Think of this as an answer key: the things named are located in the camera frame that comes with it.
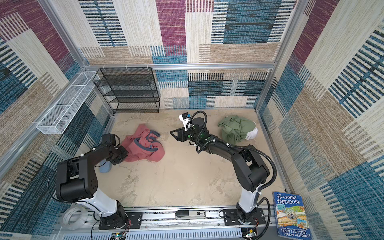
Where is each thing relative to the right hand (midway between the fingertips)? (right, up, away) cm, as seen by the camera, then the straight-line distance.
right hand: (173, 133), depth 85 cm
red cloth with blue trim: (-20, -8, +8) cm, 22 cm away
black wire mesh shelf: (-36, +30, +25) cm, 53 cm away
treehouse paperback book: (+57, -39, -14) cm, 71 cm away
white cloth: (+49, -2, +14) cm, 51 cm away
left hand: (-31, -13, +10) cm, 35 cm away
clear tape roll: (-47, -41, -11) cm, 64 cm away
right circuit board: (+37, -46, -14) cm, 61 cm away
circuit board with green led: (-24, -48, -14) cm, 55 cm away
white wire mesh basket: (-53, +7, -15) cm, 56 cm away
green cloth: (+36, +2, +8) cm, 37 cm away
